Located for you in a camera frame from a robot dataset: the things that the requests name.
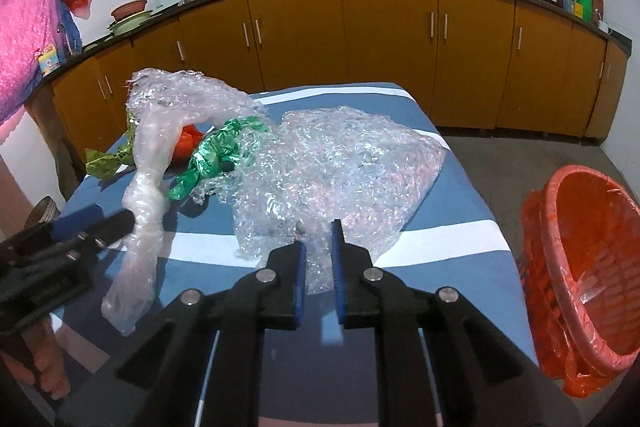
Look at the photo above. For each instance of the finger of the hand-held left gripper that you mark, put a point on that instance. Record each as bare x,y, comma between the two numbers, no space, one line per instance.
107,229
75,222

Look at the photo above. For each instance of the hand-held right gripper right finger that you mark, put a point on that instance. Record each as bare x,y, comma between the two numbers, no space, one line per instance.
339,277

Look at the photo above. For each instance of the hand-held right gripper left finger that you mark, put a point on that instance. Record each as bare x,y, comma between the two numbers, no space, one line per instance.
300,277

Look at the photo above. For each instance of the clear plastic bag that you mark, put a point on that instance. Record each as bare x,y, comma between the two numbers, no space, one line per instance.
142,207

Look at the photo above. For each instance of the orange bin liner bag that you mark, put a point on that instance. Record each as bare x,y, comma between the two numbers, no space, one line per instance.
545,257

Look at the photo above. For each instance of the orange plastic mesh basket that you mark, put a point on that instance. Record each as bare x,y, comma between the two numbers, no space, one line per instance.
590,257

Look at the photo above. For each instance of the person's left hand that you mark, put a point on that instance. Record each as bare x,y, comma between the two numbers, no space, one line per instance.
50,367

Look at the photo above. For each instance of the brown round stool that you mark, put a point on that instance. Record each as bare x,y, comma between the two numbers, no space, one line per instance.
42,212

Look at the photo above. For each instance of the olive green wrapper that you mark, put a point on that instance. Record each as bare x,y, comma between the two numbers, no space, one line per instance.
107,159

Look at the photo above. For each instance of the crumpled orange plastic bag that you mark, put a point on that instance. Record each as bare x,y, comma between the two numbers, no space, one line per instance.
189,142

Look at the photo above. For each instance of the blue striped tablecloth table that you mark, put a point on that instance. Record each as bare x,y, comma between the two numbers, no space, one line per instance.
450,217

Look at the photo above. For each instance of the green foil bag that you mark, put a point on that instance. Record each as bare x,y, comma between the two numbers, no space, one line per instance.
210,152

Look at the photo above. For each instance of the small colourful box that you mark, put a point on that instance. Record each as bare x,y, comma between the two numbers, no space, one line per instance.
49,61

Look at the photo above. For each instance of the pink cloth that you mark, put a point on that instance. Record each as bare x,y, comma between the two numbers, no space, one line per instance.
25,17

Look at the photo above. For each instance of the red-brown basin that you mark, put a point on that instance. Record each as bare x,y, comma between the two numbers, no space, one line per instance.
129,9

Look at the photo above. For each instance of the wooden base cabinet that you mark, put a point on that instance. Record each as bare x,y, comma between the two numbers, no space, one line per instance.
390,52

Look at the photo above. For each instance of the yellow container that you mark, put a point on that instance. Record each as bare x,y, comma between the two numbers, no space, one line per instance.
579,11

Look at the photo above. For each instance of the white mug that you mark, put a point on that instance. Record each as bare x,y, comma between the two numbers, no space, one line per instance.
603,27

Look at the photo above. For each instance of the green box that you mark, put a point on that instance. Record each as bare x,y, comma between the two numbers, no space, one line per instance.
582,2

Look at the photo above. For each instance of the dark red bottle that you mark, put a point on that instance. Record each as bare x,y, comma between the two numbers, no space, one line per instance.
598,9

